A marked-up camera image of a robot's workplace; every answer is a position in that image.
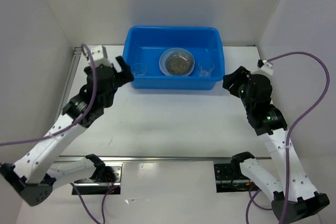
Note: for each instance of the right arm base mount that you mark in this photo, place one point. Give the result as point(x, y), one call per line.
point(227, 182)

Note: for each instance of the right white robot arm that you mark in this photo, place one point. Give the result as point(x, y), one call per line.
point(292, 195)

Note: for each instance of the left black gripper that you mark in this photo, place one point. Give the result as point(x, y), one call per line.
point(126, 75)

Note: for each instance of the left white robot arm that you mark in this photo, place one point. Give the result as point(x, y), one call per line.
point(33, 176)

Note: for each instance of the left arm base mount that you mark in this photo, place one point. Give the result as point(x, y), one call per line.
point(112, 183)

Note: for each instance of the blue plastic bin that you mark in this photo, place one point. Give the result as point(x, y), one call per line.
point(145, 44)

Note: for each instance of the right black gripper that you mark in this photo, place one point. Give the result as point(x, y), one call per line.
point(241, 74)

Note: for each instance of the clear plastic cup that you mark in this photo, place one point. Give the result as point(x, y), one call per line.
point(205, 68)
point(138, 69)

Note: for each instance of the clear textured plate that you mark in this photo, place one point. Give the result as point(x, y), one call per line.
point(179, 64)

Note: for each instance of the blue plastic plate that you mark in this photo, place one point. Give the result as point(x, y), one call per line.
point(166, 54)

